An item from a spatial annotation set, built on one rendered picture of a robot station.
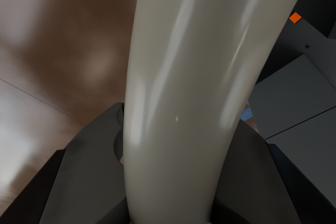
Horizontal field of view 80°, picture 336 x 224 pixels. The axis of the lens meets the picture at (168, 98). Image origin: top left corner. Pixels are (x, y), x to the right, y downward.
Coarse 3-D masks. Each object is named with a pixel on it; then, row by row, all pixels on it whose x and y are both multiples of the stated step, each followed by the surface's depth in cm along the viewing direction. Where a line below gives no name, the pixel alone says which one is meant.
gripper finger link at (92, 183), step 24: (96, 120) 10; (120, 120) 12; (72, 144) 9; (96, 144) 9; (120, 144) 10; (72, 168) 8; (96, 168) 8; (120, 168) 8; (72, 192) 7; (96, 192) 7; (120, 192) 7; (48, 216) 6; (72, 216) 6; (96, 216) 6; (120, 216) 7
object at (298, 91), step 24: (288, 72) 115; (312, 72) 103; (264, 96) 119; (288, 96) 107; (312, 96) 96; (264, 120) 110; (288, 120) 99; (312, 120) 90; (288, 144) 92; (312, 144) 84; (312, 168) 79
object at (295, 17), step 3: (291, 12) 100; (294, 12) 100; (291, 15) 101; (294, 15) 101; (297, 15) 101; (291, 18) 102; (294, 18) 102; (297, 18) 102; (300, 18) 102; (294, 21) 103; (297, 21) 103
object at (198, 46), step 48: (144, 0) 4; (192, 0) 3; (240, 0) 3; (288, 0) 3; (144, 48) 4; (192, 48) 3; (240, 48) 3; (144, 96) 4; (192, 96) 4; (240, 96) 4; (144, 144) 4; (192, 144) 4; (144, 192) 5; (192, 192) 5
